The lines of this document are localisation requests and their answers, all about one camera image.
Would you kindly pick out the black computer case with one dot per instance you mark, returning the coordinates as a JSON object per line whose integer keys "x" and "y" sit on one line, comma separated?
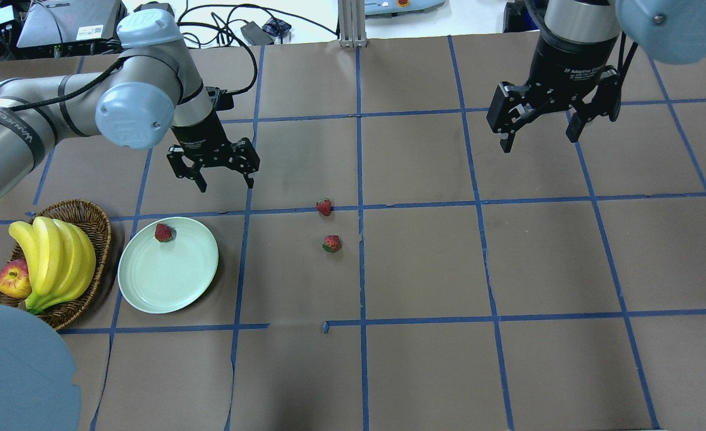
{"x": 70, "y": 23}

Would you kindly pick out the yellow banana bunch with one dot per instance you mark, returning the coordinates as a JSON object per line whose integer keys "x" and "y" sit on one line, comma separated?
{"x": 61, "y": 259}

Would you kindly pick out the strawberry with green cap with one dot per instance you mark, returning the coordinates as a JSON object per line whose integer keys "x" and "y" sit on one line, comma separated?
{"x": 163, "y": 233}

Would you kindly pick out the teach pendant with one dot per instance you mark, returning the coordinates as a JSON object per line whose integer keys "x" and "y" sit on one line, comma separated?
{"x": 395, "y": 8}

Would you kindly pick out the light green plate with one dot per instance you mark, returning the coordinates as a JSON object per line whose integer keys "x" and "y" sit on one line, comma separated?
{"x": 158, "y": 278}

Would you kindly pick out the red yellow apple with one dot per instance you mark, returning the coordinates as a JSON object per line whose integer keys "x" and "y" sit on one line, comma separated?
{"x": 15, "y": 279}

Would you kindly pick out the brown wicker basket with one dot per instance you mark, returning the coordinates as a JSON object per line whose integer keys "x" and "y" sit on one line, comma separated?
{"x": 95, "y": 223}

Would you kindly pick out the black small adapter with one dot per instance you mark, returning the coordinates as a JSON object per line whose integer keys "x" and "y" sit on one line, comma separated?
{"x": 255, "y": 35}

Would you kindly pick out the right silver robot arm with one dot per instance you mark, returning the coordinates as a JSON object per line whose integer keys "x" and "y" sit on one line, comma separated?
{"x": 672, "y": 32}

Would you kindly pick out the small red strawberry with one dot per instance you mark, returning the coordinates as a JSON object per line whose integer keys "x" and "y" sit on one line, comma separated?
{"x": 324, "y": 206}

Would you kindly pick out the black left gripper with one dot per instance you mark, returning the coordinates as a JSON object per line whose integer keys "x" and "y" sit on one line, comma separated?
{"x": 202, "y": 137}

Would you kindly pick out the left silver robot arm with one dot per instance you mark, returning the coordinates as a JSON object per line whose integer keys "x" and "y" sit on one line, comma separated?
{"x": 154, "y": 86}

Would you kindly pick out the strawberry lying sideways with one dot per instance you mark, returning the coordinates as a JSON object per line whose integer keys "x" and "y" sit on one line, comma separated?
{"x": 332, "y": 243}

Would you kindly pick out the black box on bench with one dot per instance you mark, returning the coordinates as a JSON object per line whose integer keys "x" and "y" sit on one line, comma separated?
{"x": 516, "y": 18}

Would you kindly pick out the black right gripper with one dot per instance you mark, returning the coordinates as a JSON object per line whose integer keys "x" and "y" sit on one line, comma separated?
{"x": 571, "y": 66}

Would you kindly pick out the aluminium frame post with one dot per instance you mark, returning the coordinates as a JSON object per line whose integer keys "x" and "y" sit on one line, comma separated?
{"x": 351, "y": 22}

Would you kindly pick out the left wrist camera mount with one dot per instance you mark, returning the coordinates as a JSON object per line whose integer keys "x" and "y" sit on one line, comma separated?
{"x": 220, "y": 99}

